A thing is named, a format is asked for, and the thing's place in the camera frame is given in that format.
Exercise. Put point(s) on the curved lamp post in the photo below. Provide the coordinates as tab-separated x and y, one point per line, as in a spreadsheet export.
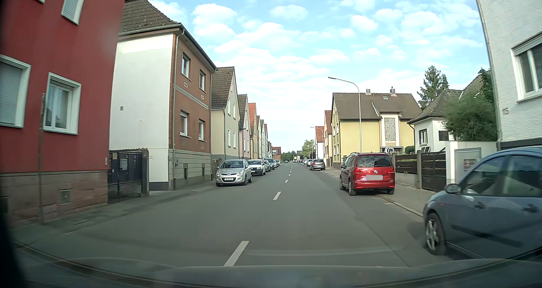
360	110

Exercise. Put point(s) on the distant green trees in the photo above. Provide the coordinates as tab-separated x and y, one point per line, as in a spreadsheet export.
308	148

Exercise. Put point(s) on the white house with dark roof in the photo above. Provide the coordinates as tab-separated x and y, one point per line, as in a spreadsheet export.
432	129

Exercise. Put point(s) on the brown and white house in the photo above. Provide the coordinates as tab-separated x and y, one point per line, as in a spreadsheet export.
156	93

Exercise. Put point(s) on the red building with white windows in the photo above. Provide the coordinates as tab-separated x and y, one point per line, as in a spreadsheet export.
63	46

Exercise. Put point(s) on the row of houses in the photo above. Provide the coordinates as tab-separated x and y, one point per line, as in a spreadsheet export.
324	137
237	118

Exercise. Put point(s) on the white wall with letterbox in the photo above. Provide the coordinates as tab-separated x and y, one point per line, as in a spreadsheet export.
468	159

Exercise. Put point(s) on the row of parked cars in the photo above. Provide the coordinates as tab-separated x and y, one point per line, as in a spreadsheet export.
261	165

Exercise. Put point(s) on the thin pole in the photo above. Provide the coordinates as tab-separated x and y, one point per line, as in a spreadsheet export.
40	161

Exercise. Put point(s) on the brown wooden fence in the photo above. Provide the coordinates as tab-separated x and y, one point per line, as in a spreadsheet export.
421	169

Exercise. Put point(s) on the car's own bonnet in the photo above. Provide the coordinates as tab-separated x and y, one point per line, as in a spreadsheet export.
271	277

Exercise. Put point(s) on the grey car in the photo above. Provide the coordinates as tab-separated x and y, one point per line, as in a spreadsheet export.
317	164

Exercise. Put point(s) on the yellow house with brown roof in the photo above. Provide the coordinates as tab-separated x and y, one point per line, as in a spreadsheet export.
364	127

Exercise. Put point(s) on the dark metal gate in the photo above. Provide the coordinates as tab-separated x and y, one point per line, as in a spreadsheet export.
125	173

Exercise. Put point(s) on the blue-grey car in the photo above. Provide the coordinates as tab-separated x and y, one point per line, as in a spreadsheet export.
493	203

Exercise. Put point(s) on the silver car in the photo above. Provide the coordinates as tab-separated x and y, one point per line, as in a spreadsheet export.
233	172

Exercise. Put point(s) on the red car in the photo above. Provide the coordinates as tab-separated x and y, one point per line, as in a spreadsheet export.
367	172

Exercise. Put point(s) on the green bushy tree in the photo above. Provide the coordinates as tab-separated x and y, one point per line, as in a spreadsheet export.
470	116

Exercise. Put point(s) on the tall conifer tree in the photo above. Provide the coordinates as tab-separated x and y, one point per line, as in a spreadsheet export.
432	84

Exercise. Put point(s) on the grey asphalt road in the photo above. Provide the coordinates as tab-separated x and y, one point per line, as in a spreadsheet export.
237	214

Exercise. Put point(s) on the grey-white rendered building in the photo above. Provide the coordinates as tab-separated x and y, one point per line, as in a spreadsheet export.
514	46

